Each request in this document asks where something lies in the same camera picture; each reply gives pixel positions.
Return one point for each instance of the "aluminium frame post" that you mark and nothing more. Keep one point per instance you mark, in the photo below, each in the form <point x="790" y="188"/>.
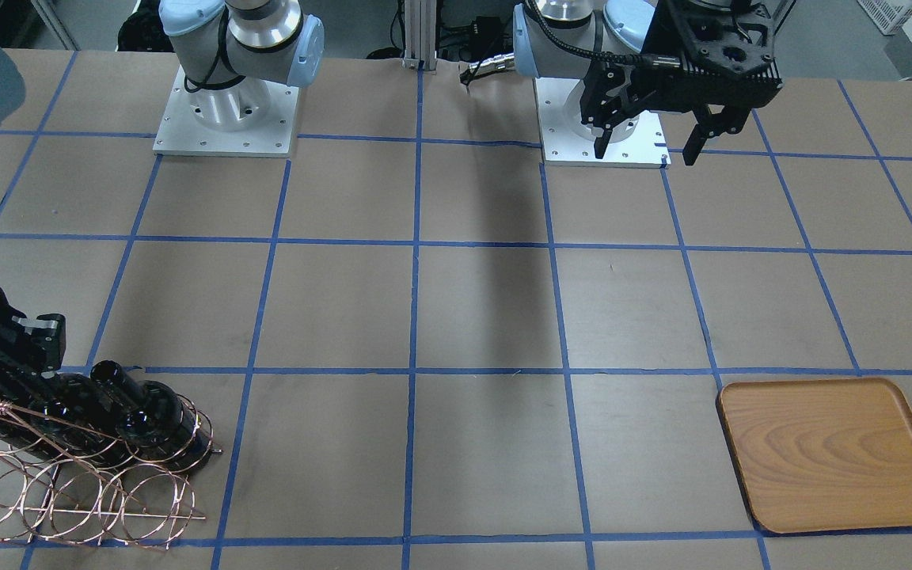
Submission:
<point x="420" y="34"/>

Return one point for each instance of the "dark wine bottle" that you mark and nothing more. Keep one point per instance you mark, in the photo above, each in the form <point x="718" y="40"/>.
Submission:
<point x="75" y="417"/>
<point x="158" y="426"/>

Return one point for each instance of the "wooden tray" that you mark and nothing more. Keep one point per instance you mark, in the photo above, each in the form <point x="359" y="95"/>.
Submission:
<point x="821" y="454"/>

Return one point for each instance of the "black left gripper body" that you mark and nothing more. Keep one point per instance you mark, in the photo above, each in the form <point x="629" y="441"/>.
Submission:
<point x="649" y="73"/>

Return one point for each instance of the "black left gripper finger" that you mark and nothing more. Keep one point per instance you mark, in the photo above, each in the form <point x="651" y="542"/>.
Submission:
<point x="603" y="135"/>
<point x="710" y="125"/>

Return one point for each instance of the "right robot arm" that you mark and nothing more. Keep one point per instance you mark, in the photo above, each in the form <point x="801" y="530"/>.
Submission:
<point x="221" y="45"/>

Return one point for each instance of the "copper wire bottle basket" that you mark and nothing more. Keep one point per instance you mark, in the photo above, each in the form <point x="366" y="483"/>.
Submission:
<point x="67" y="500"/>

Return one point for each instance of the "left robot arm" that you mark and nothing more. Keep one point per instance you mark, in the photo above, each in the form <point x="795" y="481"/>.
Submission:
<point x="549" y="40"/>

